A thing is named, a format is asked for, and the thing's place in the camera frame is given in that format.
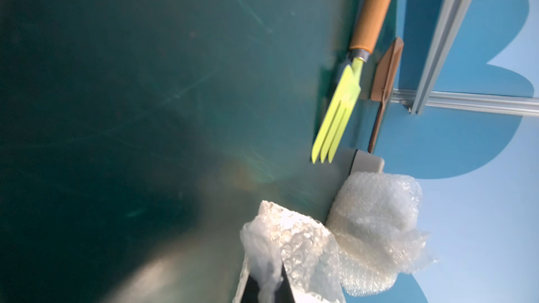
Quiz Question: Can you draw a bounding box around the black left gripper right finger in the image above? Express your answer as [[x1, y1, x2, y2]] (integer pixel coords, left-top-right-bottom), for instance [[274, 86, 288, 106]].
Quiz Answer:
[[277, 265, 296, 303]]

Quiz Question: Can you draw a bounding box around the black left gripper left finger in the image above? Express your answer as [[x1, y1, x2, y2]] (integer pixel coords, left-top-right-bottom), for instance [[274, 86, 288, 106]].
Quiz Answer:
[[240, 275, 261, 303]]

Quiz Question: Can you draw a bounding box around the white tape dispenser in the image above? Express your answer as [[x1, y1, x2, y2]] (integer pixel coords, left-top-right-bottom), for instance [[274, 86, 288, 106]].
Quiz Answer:
[[350, 150, 385, 175]]

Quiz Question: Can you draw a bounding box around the brown slotted scoop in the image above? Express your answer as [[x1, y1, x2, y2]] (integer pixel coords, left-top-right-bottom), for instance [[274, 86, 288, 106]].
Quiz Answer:
[[368, 37, 404, 153]]

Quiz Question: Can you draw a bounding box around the green fork wooden handle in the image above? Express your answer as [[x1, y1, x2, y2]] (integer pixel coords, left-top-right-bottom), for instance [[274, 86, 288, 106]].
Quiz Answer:
[[310, 0, 392, 164]]

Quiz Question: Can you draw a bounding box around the back aluminium frame bar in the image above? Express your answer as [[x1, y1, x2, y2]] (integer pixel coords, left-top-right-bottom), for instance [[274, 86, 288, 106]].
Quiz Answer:
[[389, 89, 539, 118]]

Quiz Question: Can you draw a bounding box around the right aluminium frame post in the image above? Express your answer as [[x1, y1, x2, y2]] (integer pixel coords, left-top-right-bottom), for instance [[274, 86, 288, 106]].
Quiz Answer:
[[410, 0, 472, 115]]

